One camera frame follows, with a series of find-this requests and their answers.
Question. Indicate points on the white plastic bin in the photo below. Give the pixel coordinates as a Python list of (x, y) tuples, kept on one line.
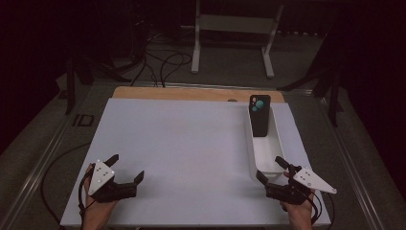
[(266, 153)]

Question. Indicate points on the person's right hand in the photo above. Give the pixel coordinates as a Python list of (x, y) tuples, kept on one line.
[(300, 212)]

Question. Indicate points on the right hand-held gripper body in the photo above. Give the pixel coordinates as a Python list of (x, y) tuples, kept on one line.
[(287, 193)]

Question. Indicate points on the person's left hand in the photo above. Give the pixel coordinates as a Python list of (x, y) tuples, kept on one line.
[(97, 211)]

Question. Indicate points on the black rectangular floor bracket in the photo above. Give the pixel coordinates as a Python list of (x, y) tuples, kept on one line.
[(83, 120)]

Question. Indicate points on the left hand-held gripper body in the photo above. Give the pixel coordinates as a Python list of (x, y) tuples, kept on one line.
[(100, 179)]

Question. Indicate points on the iridescent phone case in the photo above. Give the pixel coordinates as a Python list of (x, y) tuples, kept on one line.
[(259, 104)]

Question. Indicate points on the white metal stand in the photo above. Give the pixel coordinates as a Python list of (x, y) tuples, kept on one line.
[(236, 23)]

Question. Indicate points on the black phone case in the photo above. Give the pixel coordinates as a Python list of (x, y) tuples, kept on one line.
[(260, 123)]

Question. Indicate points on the aluminium floor frame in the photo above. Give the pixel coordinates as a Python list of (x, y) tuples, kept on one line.
[(198, 85)]

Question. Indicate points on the black metal stand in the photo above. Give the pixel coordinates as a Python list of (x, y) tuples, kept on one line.
[(333, 102), (70, 86)]

